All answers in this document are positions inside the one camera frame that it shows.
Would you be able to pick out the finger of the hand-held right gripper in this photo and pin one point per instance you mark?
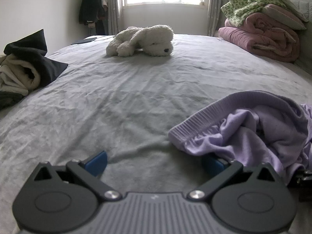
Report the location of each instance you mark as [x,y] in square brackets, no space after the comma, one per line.
[306,187]

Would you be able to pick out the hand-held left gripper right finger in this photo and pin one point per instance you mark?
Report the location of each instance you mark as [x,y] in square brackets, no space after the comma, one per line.
[213,164]

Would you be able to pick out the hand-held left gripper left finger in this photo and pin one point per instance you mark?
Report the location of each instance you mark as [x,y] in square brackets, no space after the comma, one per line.
[97,162]

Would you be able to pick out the lavender pants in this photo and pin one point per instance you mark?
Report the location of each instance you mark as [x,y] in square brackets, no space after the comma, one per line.
[243,131]

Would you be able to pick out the pile of black and cream clothes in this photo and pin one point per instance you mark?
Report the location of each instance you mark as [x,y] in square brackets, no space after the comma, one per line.
[46,63]

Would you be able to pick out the grey bed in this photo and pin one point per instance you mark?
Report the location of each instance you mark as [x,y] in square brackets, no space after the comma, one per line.
[121,107]

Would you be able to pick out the dark grey folded garment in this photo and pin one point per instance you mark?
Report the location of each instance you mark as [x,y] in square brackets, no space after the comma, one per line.
[8,101]

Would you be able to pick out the cream fleece blanket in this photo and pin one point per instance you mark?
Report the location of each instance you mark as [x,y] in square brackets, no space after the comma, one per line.
[17,75]

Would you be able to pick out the dark tablet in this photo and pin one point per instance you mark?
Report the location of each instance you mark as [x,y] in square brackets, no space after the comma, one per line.
[84,40]

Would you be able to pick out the white plush dog toy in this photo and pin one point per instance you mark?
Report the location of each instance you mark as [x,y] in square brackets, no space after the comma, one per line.
[151,39]

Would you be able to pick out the pink folded quilt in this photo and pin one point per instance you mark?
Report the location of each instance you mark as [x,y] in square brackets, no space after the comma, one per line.
[263,39]

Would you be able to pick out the grey quilted headboard cover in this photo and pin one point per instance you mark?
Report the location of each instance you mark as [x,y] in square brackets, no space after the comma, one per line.
[306,41]

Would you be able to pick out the hanging dark jacket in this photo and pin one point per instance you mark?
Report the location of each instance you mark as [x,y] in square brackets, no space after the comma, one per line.
[89,7]

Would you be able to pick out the green patterned blanket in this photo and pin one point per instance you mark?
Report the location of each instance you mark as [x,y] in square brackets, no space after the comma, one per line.
[238,7]

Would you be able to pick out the pink grey pillow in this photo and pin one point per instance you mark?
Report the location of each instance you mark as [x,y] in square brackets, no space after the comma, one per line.
[282,15]

